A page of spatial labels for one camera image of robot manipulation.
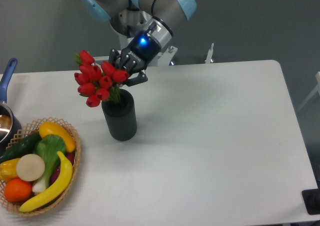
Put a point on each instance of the blue handled saucepan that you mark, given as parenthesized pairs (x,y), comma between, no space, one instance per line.
(9,124)

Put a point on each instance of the green cucumber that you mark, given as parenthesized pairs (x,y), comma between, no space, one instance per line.
(23,147)

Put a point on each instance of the woven wicker basket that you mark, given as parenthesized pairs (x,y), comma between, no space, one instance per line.
(29,129)

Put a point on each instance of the orange fruit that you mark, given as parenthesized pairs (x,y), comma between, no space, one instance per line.
(17,190)

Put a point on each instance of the beige round disc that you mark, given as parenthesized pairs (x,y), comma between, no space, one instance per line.
(30,167)

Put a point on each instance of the white frame at right edge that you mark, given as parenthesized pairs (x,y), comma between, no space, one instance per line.
(312,95)

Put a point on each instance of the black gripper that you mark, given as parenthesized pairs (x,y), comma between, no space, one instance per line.
(135,57)

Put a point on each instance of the dark grey ribbed vase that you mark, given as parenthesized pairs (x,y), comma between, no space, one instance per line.
(121,118)

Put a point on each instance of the yellow banana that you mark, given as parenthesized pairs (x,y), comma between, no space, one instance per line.
(53,191)

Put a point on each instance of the red tulip bouquet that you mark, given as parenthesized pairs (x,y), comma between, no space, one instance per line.
(98,83)

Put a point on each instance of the yellow squash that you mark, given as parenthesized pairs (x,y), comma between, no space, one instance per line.
(52,128)

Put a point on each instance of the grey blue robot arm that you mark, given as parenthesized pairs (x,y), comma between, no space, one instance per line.
(173,14)

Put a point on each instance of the purple red vegetable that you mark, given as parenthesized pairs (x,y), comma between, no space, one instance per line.
(56,173)

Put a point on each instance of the black device at table edge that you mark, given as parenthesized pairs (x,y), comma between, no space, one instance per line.
(311,198)

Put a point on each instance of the green bok choy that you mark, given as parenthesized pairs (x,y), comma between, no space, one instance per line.
(47,149)

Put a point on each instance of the yellow bell pepper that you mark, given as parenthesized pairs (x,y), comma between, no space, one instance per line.
(8,170)

